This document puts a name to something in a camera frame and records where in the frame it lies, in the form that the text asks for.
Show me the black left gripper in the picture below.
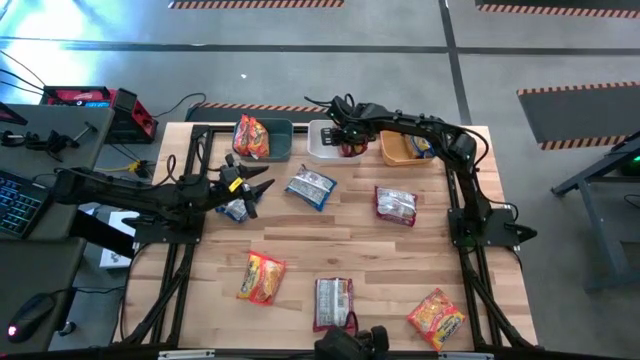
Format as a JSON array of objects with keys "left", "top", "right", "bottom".
[{"left": 212, "top": 152, "right": 277, "bottom": 222}]

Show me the red ramen noodle pack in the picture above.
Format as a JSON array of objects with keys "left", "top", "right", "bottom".
[
  {"left": 373, "top": 185, "right": 419, "bottom": 229},
  {"left": 312, "top": 277, "right": 359, "bottom": 335},
  {"left": 339, "top": 139, "right": 370, "bottom": 158}
]

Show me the orange ramen noodle pack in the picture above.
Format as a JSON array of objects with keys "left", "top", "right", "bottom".
[
  {"left": 247, "top": 116, "right": 271, "bottom": 160},
  {"left": 235, "top": 250, "right": 288, "bottom": 307},
  {"left": 406, "top": 287, "right": 466, "bottom": 352},
  {"left": 232, "top": 113, "right": 253, "bottom": 157}
]

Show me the white plastic bin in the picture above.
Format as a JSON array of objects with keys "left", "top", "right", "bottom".
[{"left": 305, "top": 118, "right": 366, "bottom": 166}]

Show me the orange plastic bin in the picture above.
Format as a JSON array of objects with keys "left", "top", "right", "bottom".
[{"left": 378, "top": 129, "right": 441, "bottom": 168}]

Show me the dark teal plastic bin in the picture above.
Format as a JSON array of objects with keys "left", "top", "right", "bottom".
[{"left": 232, "top": 117, "right": 295, "bottom": 163}]

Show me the black hazard-striped floor mat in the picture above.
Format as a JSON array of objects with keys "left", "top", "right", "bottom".
[
  {"left": 184, "top": 101, "right": 405, "bottom": 124},
  {"left": 516, "top": 81, "right": 640, "bottom": 151},
  {"left": 167, "top": 0, "right": 346, "bottom": 10}
]

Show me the red black battery charger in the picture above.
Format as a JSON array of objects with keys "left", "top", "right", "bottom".
[{"left": 105, "top": 87, "right": 159, "bottom": 145}]

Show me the white cardboard box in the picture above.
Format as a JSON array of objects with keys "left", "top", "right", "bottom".
[{"left": 98, "top": 210, "right": 140, "bottom": 270}]

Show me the black flat bar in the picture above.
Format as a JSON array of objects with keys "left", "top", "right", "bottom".
[{"left": 68, "top": 209, "right": 137, "bottom": 260}]

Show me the small black hand tool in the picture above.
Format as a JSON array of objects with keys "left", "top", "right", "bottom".
[{"left": 73, "top": 121, "right": 100, "bottom": 145}]

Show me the red tool case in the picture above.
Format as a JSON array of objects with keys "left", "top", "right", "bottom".
[{"left": 39, "top": 84, "right": 119, "bottom": 109}]

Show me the dark grey desk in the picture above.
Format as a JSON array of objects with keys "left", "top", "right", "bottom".
[
  {"left": 0, "top": 237, "right": 87, "bottom": 354},
  {"left": 0, "top": 103, "right": 116, "bottom": 242}
]

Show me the backlit black keyboard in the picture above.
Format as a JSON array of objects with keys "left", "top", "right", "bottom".
[{"left": 0, "top": 169, "right": 59, "bottom": 240}]

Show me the black angled stand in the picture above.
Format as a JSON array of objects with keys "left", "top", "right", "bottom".
[{"left": 0, "top": 101, "right": 30, "bottom": 126}]

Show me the black computer mouse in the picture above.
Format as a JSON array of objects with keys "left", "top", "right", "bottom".
[{"left": 6, "top": 292, "right": 57, "bottom": 345}]

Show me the grey metal stand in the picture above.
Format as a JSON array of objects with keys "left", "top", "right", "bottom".
[{"left": 549, "top": 130, "right": 640, "bottom": 294}]

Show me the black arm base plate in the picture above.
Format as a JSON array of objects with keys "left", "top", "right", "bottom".
[
  {"left": 447, "top": 207, "right": 539, "bottom": 249},
  {"left": 122, "top": 203, "right": 207, "bottom": 246}
]

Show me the black charger cable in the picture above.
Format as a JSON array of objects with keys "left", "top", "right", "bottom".
[{"left": 151, "top": 92, "right": 208, "bottom": 120}]

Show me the yellow cable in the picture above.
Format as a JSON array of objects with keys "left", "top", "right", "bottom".
[{"left": 94, "top": 158, "right": 154, "bottom": 180}]

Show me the silver metal bracket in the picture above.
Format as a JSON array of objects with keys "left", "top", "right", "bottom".
[
  {"left": 157, "top": 349, "right": 216, "bottom": 360},
  {"left": 438, "top": 352, "right": 496, "bottom": 360}
]

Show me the black clamp mount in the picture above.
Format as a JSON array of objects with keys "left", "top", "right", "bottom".
[{"left": 0, "top": 128, "right": 81, "bottom": 164}]

